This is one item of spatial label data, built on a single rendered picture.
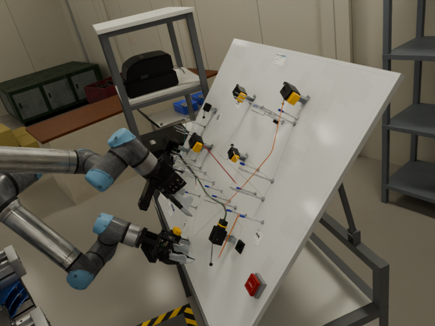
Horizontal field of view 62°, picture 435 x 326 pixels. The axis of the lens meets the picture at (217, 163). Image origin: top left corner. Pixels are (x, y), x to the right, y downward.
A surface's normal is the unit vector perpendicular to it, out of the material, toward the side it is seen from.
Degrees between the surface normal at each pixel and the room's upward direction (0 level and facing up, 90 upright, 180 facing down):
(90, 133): 90
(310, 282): 0
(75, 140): 90
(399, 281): 0
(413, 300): 0
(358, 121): 50
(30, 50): 90
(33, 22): 90
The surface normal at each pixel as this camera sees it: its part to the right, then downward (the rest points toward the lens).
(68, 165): 0.67, 0.29
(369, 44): -0.77, 0.42
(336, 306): -0.19, -0.87
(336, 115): -0.84, -0.31
